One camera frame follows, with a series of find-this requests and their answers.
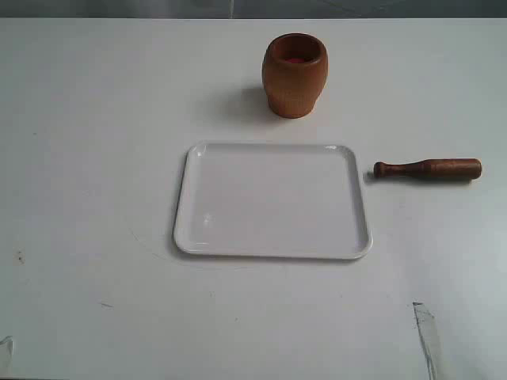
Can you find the clear tape strip right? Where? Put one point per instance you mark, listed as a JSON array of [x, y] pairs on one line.
[[430, 341]]

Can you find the white rectangular tray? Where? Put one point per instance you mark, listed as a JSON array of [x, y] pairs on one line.
[[275, 200]]

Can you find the red object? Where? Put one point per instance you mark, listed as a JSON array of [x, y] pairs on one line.
[[295, 60]]

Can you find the wooden mortar cup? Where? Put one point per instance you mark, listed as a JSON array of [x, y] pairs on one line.
[[292, 89]]

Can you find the brown wooden pestle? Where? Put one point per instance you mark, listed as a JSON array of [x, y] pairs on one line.
[[456, 169]]

